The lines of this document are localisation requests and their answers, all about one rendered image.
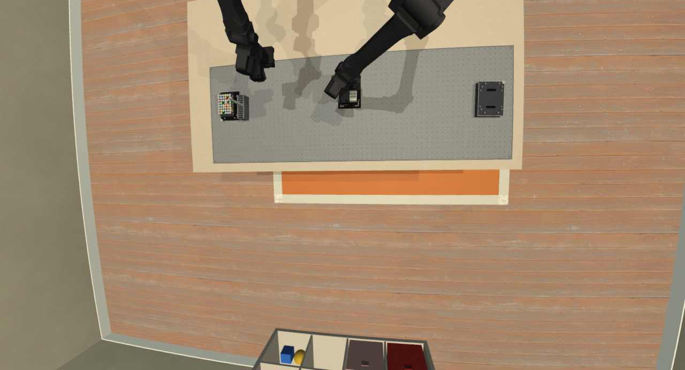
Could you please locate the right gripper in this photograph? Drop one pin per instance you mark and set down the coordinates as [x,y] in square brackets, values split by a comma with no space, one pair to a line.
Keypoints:
[269,50]

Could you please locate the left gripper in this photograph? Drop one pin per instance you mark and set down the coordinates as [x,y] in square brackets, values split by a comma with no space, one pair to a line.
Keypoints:
[357,86]

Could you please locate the black rectangular frame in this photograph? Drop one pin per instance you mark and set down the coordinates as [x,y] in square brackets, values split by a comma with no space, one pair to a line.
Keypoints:
[352,105]

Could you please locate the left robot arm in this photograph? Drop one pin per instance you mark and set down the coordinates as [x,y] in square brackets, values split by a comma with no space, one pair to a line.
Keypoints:
[419,17]

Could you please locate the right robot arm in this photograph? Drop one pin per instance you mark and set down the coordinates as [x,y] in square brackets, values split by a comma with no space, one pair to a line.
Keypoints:
[240,31]

